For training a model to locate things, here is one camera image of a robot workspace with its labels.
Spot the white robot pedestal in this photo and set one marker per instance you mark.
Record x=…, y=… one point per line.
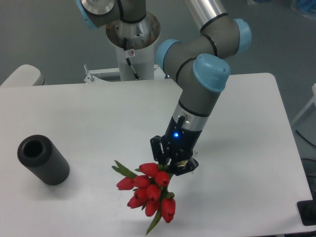
x=135, y=50

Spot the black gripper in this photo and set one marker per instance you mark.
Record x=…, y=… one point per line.
x=176, y=144

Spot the blue plastic bag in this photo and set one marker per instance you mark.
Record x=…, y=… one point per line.
x=306, y=8

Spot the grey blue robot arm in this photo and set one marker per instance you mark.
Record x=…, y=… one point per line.
x=198, y=67

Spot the dark grey ribbed vase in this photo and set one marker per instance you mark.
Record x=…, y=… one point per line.
x=38, y=154

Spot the white furniture frame right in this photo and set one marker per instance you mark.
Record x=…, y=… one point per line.
x=306, y=111

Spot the red tulip bouquet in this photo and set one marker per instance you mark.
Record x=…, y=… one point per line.
x=150, y=190

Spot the black box at table edge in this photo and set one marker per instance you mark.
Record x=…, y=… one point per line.
x=307, y=211

